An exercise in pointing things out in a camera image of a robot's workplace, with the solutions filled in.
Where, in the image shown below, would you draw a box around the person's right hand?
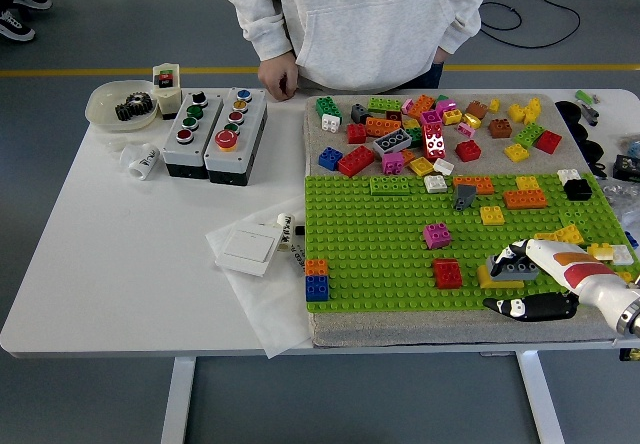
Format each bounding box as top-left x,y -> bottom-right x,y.
257,51 -> 300,103

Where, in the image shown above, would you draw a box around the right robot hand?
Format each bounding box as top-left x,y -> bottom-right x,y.
482,237 -> 640,324

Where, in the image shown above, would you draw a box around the light grey long brick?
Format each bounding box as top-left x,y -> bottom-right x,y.
487,256 -> 541,283

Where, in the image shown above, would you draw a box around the dark grey slope brick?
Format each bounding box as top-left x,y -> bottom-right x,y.
452,184 -> 479,212

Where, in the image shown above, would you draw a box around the lime green long brick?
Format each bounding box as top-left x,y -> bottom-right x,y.
368,175 -> 411,197
367,97 -> 403,114

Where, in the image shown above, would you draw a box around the black brick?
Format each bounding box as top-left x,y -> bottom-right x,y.
564,179 -> 595,202

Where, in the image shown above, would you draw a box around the red tall brick white dots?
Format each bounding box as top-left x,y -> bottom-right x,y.
422,122 -> 447,162

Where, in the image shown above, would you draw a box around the orange long brick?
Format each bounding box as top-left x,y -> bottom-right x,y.
503,188 -> 549,210
364,117 -> 403,138

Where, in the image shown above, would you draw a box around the yellow curved brick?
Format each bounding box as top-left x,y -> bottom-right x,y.
475,263 -> 524,290

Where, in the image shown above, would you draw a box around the grey brick with dark studs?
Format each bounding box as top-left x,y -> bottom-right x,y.
372,128 -> 414,158

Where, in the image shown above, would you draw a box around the red long brick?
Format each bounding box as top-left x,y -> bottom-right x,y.
337,145 -> 376,178

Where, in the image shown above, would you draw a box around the grey emergency-stop control box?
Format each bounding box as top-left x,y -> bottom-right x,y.
202,86 -> 269,186

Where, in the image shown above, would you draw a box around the grey four-button control box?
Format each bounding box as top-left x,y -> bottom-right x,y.
160,89 -> 224,180

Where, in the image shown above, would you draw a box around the clear plastic bag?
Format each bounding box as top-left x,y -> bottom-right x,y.
602,180 -> 640,232

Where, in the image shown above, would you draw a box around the person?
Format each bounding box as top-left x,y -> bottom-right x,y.
0,0 -> 54,43
207,0 -> 494,103

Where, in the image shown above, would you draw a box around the black printed box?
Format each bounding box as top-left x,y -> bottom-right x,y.
614,154 -> 640,183

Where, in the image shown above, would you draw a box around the white table leg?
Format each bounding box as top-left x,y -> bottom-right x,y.
160,356 -> 199,444
517,349 -> 569,444

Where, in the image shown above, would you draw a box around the white printed tube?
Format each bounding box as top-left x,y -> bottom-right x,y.
275,212 -> 296,254

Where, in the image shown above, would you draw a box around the white pipe tee fitting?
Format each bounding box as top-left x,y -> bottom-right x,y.
118,143 -> 161,184

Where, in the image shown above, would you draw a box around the white plastic bowl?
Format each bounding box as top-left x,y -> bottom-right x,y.
84,79 -> 160,133

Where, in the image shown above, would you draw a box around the green studded baseplate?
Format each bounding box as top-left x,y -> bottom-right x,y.
303,172 -> 640,314

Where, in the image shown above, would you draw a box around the cream switch box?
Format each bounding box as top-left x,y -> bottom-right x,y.
150,62 -> 182,120

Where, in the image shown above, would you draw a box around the black floor cable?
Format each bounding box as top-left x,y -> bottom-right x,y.
479,0 -> 640,50

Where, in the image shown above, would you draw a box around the white wall switch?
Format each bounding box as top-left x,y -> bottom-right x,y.
214,219 -> 284,279

